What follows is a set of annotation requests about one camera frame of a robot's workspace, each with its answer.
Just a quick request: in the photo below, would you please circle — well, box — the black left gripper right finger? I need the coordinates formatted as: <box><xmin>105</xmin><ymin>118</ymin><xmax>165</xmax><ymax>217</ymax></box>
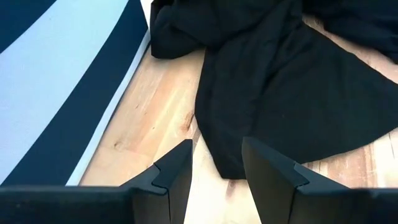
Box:
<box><xmin>241</xmin><ymin>136</ymin><xmax>398</xmax><ymax>224</ymax></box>

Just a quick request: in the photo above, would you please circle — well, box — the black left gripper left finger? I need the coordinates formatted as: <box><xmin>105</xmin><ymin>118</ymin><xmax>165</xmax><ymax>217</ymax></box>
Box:
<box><xmin>0</xmin><ymin>138</ymin><xmax>194</xmax><ymax>224</ymax></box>

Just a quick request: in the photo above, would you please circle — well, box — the large black hoodie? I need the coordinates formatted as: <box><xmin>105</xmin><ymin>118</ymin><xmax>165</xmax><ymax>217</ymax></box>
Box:
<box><xmin>149</xmin><ymin>0</ymin><xmax>398</xmax><ymax>180</ymax></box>

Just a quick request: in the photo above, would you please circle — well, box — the small black garment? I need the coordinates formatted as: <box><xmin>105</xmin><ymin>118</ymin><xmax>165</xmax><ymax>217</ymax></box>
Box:
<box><xmin>303</xmin><ymin>0</ymin><xmax>398</xmax><ymax>65</ymax></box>

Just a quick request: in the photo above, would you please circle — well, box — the navy white striped fabric basket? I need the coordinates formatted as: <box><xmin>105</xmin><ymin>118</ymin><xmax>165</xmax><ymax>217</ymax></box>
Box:
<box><xmin>0</xmin><ymin>0</ymin><xmax>153</xmax><ymax>188</ymax></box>

